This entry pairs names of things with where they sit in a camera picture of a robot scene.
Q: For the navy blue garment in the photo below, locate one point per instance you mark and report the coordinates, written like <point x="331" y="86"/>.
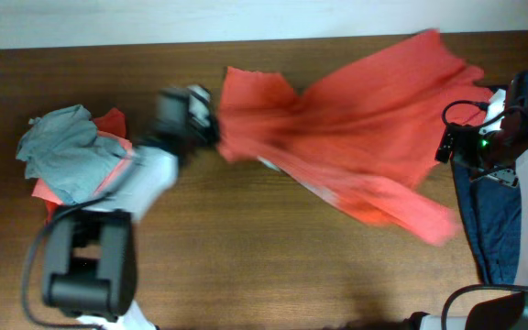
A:
<point x="491" y="216"/>

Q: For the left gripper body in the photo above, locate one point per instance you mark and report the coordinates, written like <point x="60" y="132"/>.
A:
<point x="206" y="134"/>

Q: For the orange-red printed t-shirt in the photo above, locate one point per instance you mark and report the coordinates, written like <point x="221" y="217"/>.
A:
<point x="362" y="138"/>

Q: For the red folded shirt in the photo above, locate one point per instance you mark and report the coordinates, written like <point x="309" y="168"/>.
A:
<point x="114" y="122"/>

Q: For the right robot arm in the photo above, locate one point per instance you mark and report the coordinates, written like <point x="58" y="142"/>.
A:
<point x="495" y="306"/>

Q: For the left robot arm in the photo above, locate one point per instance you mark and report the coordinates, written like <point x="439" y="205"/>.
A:
<point x="90" y="265"/>

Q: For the grey crumpled shirt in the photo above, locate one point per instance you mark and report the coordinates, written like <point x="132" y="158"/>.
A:
<point x="63" y="149"/>

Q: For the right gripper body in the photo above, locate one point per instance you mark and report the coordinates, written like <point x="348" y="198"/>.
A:
<point x="481" y="153"/>

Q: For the salmon pink folded shirt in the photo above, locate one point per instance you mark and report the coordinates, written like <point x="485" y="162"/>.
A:
<point x="44" y="192"/>

